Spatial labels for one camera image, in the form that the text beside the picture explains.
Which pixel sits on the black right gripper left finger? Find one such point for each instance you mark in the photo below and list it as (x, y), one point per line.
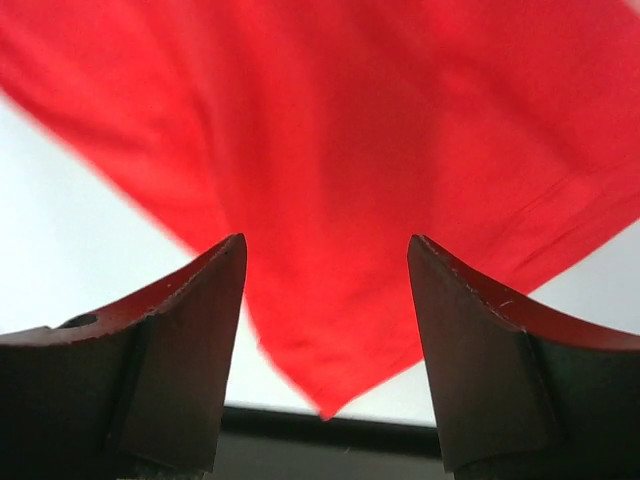
(132, 390)

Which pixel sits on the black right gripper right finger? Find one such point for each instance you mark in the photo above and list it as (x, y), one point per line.
(520, 390)

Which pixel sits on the red tank top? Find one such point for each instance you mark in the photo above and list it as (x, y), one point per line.
(330, 132)

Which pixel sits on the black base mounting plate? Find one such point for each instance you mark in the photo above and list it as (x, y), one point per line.
(264, 444)

